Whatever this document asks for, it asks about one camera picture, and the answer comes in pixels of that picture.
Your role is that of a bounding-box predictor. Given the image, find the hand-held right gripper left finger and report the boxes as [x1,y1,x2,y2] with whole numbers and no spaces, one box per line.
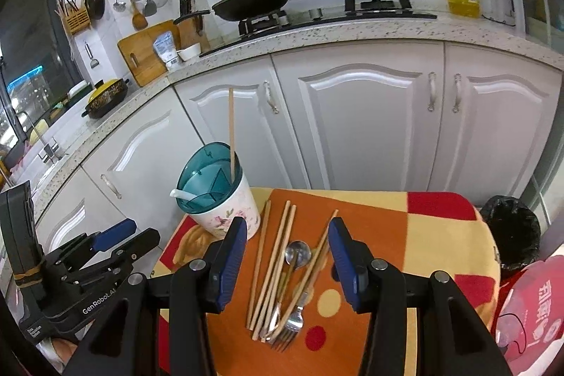
[64,216,248,376]

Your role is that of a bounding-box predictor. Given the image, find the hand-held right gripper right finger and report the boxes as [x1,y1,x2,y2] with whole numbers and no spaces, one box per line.
[328,217,514,376]

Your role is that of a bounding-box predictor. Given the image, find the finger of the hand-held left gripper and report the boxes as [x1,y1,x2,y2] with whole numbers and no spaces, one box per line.
[66,227,161,278]
[48,220,137,267]

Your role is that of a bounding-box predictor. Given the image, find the wooden chopstick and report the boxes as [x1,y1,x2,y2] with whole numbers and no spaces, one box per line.
[247,201,271,329]
[250,201,292,332]
[253,205,297,341]
[264,209,340,337]
[228,88,237,181]

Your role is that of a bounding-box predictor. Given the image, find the floral utensil holder teal lid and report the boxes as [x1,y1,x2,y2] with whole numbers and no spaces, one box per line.
[176,142,262,241]

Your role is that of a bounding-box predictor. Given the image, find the orange yellow printed blanket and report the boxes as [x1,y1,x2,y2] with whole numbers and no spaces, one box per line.
[152,187,503,376]

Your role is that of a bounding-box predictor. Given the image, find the metal spoon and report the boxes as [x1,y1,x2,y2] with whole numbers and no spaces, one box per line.
[260,241,312,341]

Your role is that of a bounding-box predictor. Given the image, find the white ceramic spoon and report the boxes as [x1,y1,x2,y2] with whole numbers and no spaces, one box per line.
[170,188,208,205]

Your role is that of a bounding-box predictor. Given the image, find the metal fork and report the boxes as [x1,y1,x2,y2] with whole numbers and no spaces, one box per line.
[286,241,333,332]
[264,270,318,353]

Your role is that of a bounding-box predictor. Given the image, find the steel faucet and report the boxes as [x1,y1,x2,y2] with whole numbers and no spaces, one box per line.
[15,112,60,165]

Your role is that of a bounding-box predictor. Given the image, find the yellow lidded casserole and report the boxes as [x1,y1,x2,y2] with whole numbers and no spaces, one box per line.
[80,79,131,120]

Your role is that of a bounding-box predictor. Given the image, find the white kitchen cabinet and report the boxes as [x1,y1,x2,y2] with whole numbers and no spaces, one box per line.
[33,41,564,271]

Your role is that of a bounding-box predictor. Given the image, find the black trash bin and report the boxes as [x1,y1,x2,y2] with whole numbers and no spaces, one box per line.
[478,195,542,275]

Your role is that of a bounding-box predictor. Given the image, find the wooden cutting board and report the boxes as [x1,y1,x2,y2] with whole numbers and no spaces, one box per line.
[117,20,181,88]

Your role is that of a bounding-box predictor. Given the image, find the steel peeler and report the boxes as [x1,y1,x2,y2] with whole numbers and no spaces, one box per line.
[84,42,100,69]

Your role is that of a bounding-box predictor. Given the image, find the white blue packet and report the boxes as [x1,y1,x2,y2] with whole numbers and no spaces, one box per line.
[153,31,180,70]

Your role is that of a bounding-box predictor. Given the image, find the white bowl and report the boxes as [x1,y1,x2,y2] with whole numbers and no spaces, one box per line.
[177,43,202,62]

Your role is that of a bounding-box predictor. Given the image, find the red plastic bag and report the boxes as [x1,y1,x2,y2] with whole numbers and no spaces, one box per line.
[496,257,564,374]

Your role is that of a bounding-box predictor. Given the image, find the dark window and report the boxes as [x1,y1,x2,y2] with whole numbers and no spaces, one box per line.
[0,0,78,148]

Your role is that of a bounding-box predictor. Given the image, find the wooden knife block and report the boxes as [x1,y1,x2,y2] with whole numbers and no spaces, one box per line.
[178,0,210,51]

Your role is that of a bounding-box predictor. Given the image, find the wooden spatula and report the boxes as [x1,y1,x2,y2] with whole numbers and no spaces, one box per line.
[122,0,148,30]

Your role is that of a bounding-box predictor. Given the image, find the black burner grate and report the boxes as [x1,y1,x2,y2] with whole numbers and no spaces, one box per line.
[344,0,412,16]
[238,10,287,37]

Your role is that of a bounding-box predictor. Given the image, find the black glass gas stove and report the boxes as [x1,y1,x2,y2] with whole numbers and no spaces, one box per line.
[199,0,438,58]

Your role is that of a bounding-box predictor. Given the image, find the black wok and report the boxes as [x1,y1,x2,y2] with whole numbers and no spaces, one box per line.
[173,0,292,25]

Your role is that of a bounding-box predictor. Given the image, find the silver cabinet handle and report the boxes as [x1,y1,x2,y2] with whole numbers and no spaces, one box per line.
[452,73,463,113]
[263,81,279,115]
[427,72,438,112]
[100,173,123,199]

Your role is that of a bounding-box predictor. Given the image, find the wooden wall chopstick basket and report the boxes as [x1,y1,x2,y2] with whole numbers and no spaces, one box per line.
[62,8,91,35]

